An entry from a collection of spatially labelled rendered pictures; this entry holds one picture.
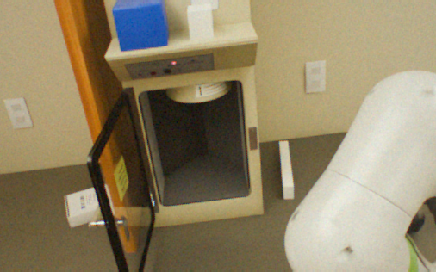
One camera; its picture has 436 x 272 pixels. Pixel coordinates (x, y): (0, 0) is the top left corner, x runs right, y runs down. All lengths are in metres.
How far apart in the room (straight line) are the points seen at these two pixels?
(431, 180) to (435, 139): 0.05
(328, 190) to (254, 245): 0.76
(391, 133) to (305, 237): 0.14
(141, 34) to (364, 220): 0.63
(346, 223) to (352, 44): 1.19
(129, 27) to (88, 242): 0.67
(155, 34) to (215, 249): 0.60
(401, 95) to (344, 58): 1.13
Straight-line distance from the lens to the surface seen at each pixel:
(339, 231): 0.50
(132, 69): 1.03
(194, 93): 1.15
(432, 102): 0.53
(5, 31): 1.63
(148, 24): 0.96
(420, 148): 0.52
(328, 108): 1.71
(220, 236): 1.30
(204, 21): 0.98
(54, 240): 1.44
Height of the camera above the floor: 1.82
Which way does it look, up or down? 30 degrees down
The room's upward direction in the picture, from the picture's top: 7 degrees counter-clockwise
